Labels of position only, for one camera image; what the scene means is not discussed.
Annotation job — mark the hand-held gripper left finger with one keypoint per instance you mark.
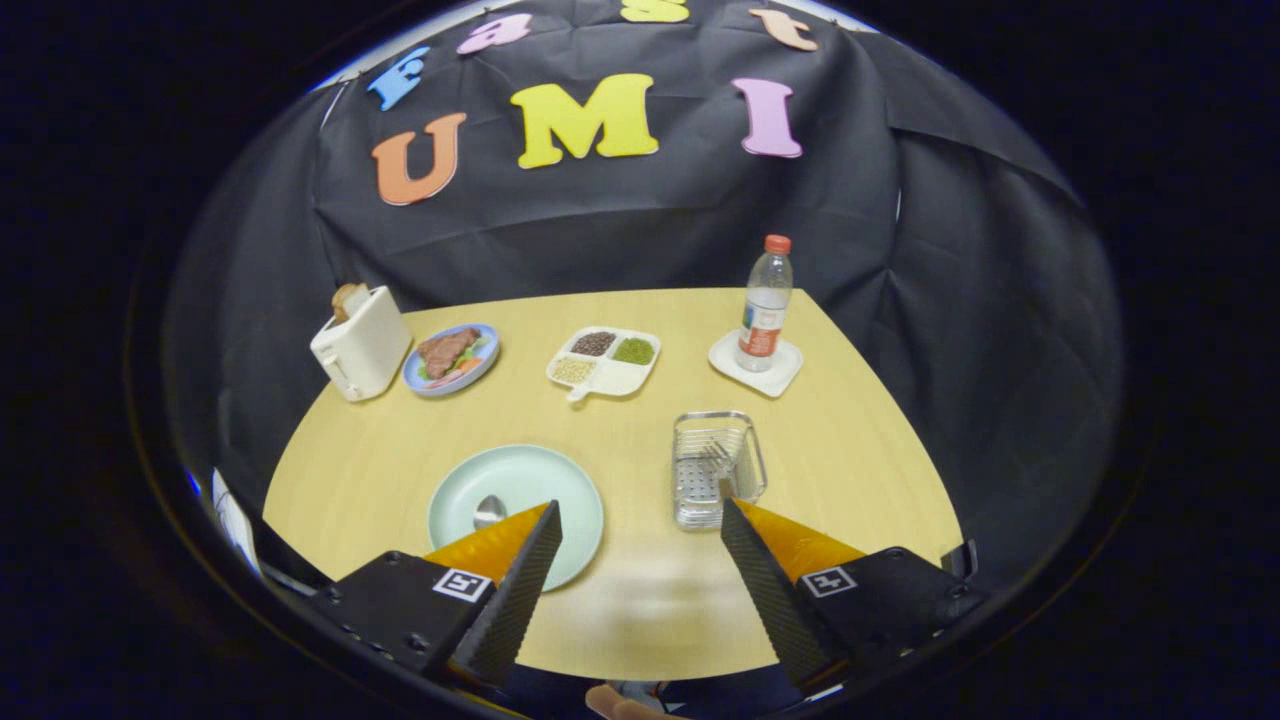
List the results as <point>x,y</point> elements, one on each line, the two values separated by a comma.
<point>525,585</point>

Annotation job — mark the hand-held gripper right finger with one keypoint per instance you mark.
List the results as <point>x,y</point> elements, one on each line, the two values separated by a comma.
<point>765,585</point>

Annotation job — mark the pale green plate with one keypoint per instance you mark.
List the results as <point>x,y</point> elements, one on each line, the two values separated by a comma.
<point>525,472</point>

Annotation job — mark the white square coaster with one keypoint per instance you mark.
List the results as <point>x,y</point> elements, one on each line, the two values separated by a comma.
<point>782,380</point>

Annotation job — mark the pale beans pile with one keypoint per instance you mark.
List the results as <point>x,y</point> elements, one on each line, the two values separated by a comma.
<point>573,370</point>

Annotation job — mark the salad garnish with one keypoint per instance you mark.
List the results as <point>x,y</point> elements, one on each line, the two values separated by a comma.
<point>468,366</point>

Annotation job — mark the white divided dish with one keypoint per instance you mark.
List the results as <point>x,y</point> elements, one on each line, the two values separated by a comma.
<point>622,379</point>

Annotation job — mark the blue plate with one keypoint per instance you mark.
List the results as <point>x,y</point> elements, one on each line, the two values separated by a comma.
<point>415,382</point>

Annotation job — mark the brown steak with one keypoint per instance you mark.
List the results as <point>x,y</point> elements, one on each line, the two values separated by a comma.
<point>445,350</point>

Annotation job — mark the dark brown beans pile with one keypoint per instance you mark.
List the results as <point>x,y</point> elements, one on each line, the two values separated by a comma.
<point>593,344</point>

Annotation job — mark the green beans pile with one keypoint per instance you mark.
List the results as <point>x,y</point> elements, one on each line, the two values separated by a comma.
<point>634,351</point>

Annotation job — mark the clear water bottle red cap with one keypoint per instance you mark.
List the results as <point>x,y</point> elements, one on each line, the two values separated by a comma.
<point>765,300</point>

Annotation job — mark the cream toaster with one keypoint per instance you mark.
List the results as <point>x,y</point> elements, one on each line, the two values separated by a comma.
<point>365,345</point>

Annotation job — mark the white panel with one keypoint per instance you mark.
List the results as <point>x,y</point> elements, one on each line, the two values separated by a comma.
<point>232,520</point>

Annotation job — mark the bread slice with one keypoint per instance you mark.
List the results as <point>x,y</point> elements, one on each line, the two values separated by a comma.
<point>348,298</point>

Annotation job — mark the black backdrop cloth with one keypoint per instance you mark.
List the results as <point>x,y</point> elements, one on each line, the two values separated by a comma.
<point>620,220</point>

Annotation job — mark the black metal bracket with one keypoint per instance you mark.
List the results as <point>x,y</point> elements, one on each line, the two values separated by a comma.
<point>960,560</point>

